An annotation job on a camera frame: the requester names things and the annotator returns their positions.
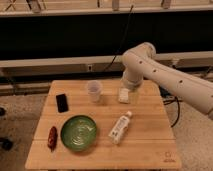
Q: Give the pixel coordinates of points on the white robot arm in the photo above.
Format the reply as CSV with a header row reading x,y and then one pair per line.
x,y
139,64

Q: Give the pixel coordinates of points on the black smartphone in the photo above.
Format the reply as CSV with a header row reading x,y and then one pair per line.
x,y
62,104

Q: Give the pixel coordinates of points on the clear plastic cup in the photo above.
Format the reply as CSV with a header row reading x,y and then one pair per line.
x,y
94,88

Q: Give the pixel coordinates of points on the wooden folding table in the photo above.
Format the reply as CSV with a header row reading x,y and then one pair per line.
x,y
149,142

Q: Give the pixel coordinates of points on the green bowl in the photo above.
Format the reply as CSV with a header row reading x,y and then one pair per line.
x,y
78,133

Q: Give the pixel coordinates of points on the white plastic bottle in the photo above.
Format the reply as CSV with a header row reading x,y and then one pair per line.
x,y
119,128

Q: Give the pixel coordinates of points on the red chili pepper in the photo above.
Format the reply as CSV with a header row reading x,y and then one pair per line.
x,y
52,138

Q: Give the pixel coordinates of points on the white sponge block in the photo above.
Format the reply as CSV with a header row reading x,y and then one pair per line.
x,y
123,95

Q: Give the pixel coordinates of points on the white wall socket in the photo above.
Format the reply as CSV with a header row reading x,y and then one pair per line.
x,y
90,68

